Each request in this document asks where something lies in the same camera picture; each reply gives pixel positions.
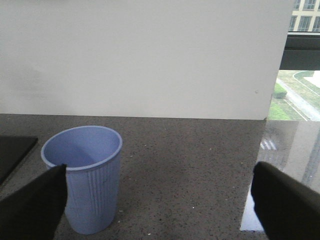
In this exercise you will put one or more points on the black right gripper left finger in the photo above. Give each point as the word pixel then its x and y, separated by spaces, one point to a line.
pixel 34 211

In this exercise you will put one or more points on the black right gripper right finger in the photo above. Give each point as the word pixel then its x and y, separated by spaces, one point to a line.
pixel 286 209

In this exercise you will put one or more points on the light blue ribbed cup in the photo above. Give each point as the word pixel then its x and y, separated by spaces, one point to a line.
pixel 92 157

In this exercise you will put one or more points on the black glass gas stove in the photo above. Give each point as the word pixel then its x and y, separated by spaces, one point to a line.
pixel 13 149

